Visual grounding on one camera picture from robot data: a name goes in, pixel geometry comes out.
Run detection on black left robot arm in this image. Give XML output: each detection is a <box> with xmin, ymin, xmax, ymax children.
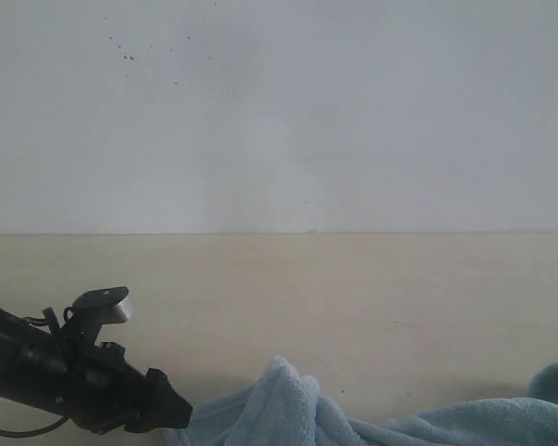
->
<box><xmin>0</xmin><ymin>286</ymin><xmax>193</xmax><ymax>439</ymax></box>

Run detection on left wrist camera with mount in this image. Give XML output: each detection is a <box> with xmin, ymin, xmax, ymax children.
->
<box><xmin>62</xmin><ymin>286</ymin><xmax>134</xmax><ymax>344</ymax></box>

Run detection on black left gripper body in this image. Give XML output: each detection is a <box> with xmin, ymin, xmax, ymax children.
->
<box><xmin>50</xmin><ymin>349</ymin><xmax>156</xmax><ymax>432</ymax></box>

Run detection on light blue terry towel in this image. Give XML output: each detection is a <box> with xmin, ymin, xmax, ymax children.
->
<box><xmin>163</xmin><ymin>358</ymin><xmax>558</xmax><ymax>445</ymax></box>

